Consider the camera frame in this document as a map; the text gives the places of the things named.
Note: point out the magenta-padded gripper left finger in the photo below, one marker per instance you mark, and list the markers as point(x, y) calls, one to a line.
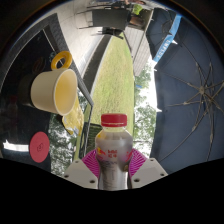
point(80, 171)

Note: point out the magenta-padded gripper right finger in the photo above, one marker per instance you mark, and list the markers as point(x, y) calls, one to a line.
point(146, 170)

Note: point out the clear red-capped drink bottle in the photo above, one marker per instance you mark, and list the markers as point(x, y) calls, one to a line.
point(113, 146)

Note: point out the flat round red coaster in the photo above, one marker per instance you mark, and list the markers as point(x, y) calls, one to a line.
point(39, 146)

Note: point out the yellow snack packet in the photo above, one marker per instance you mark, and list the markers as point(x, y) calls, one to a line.
point(75, 120)

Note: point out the large navy patio umbrella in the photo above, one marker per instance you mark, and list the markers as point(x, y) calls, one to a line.
point(186, 116)

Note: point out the navy umbrella with lettered band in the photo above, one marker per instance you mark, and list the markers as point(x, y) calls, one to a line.
point(160, 30)

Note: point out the person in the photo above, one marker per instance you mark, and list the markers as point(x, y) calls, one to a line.
point(137, 19)

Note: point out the group of black patio chairs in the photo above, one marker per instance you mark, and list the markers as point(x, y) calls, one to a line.
point(108, 18)

